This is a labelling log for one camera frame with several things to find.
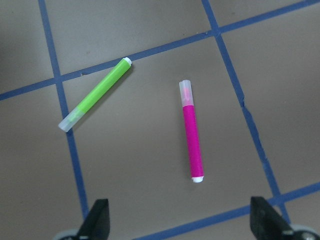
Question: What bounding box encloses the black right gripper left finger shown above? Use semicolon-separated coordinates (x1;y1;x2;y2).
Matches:
74;198;110;240

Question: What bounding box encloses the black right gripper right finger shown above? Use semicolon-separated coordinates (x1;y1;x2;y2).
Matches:
249;196;296;240

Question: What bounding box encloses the pink marker pen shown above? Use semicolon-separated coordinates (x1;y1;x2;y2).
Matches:
179;79;205;184

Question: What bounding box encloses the green marker pen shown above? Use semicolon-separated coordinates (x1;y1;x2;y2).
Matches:
58;57;132;133

